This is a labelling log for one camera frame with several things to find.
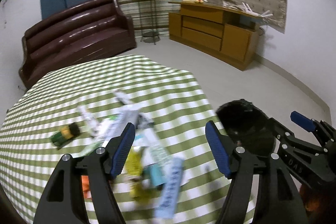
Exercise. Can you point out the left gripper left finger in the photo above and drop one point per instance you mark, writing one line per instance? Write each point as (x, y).
(62, 200)

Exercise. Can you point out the green white plastic wrapper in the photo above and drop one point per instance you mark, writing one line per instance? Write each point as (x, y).
(90, 148)

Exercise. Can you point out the dark red leather sofa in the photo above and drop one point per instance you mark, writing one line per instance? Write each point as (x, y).
(92, 30)

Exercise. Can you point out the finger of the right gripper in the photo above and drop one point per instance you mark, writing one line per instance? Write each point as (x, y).
(302, 121)
(278, 133)

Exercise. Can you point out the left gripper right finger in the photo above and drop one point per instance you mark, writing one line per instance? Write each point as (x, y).
(278, 200)

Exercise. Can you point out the green bottle yellow label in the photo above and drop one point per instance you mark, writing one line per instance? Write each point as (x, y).
(65, 134)

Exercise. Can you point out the green checkered tablecloth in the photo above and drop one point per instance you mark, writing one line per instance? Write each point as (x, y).
(172, 98)

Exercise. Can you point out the orange wrapper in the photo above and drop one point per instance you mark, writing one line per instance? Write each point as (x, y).
(86, 187)

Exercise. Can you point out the black metal plant stand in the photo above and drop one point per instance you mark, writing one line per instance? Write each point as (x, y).
(148, 21)

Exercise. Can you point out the silver foil packet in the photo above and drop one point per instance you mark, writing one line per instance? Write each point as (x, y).
(133, 112)

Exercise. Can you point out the yellow snack wrapper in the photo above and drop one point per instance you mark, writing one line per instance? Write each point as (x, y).
(134, 173)

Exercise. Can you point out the wooden sideboard cabinet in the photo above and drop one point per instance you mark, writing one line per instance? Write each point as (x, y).
(227, 34)

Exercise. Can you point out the white camel milk powder bag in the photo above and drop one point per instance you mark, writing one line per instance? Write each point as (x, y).
(111, 127)

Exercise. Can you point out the black lined trash bin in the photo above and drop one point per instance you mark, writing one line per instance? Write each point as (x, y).
(246, 125)

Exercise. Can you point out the white teal tube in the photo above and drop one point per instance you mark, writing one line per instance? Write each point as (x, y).
(157, 159)

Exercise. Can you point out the silver wrapper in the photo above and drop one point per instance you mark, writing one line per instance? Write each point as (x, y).
(91, 122)

